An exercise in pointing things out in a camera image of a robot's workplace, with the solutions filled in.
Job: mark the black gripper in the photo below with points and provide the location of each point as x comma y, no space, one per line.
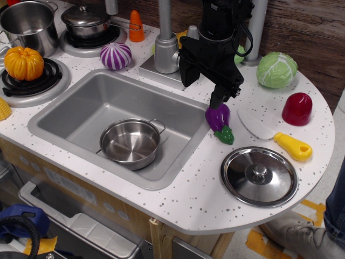
215,60

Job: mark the purple toy eggplant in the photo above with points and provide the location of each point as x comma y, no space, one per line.
218,121

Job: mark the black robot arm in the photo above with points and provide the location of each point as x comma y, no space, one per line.
224,19

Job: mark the small steel pan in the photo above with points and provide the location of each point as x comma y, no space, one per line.
132,143

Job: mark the steel pot lid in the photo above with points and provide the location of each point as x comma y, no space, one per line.
259,176

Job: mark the large steel stock pot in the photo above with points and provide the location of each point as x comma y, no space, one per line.
30,24

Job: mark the grey toy faucet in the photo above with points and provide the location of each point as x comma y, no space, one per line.
162,67

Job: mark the green toy cabbage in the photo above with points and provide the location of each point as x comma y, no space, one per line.
276,70

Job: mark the orange toy carrot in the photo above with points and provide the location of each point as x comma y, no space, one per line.
136,31

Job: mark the purple striped toy onion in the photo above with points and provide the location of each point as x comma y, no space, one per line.
115,56

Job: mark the red toy pepper half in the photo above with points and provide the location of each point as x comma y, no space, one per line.
297,109

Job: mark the white yellow toy knife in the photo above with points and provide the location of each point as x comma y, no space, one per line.
297,149

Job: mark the rear toy stove burner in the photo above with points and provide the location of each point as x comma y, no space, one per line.
90,47

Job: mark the toy stove burner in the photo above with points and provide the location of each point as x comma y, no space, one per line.
90,47
22,93

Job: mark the grey toy sink basin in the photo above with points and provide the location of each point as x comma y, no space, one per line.
76,119

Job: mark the lidded steel saucepan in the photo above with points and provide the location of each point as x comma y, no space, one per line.
89,21

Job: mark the front toy stove burner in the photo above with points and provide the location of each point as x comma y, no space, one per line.
22,93

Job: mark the grey shoe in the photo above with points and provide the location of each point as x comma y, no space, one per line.
294,233

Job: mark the orange toy pumpkin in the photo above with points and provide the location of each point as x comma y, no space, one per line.
23,63

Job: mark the blue jeans leg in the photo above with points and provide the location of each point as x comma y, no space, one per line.
334,215

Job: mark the yellow toy corn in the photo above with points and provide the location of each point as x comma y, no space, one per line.
5,110

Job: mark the blue clamp tool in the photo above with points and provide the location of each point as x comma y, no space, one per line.
23,220

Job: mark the grey support post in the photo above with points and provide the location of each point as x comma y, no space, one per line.
256,25

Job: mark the grey oven door handle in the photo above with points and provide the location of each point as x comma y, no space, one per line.
80,230

